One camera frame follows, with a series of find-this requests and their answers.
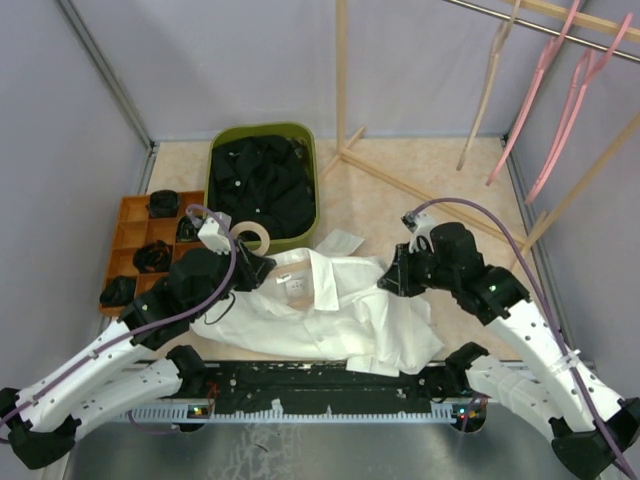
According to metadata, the green plastic basket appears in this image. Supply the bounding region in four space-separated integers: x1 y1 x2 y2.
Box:
204 122 320 253

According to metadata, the black rolled belt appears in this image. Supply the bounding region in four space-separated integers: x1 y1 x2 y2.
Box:
99 275 136 307
132 240 173 274

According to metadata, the metal hanging rod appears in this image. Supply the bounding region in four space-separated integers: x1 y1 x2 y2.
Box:
439 0 640 61

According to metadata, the black garment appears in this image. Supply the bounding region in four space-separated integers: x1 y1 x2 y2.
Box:
207 135 315 240

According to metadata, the pink plastic hanger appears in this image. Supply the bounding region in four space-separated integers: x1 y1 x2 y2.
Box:
525 13 634 205

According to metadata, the wooden rack frame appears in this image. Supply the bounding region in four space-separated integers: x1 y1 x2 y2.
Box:
319 1 639 252

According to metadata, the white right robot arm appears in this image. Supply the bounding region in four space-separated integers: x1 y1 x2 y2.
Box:
378 220 639 479

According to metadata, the pink hanger with plaid shirt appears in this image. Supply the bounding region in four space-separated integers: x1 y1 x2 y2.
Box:
485 0 581 186

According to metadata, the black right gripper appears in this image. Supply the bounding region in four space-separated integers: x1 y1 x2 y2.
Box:
378 239 459 297

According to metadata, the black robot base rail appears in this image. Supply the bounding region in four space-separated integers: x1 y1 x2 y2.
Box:
173 361 471 414

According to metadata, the black rolled belt front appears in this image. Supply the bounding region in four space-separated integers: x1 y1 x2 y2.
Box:
99 275 136 307

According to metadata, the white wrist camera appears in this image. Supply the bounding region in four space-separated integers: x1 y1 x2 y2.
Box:
402 211 436 253
198 216 231 253

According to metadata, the cream white garment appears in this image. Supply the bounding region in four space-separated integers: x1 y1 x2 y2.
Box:
193 229 444 377

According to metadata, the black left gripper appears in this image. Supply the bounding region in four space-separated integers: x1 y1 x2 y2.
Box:
190 238 276 319

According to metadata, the orange compartment tray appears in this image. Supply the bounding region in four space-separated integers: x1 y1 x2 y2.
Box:
99 191 204 317

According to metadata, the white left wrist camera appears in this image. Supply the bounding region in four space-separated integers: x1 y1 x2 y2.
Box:
198 216 231 253

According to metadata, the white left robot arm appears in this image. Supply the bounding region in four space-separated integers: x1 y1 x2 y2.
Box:
1 241 276 470

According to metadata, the beige wooden hanger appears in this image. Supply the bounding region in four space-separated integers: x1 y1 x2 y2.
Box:
229 220 314 307
456 0 521 171

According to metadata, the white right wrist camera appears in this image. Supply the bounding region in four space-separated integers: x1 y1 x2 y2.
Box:
402 211 436 253

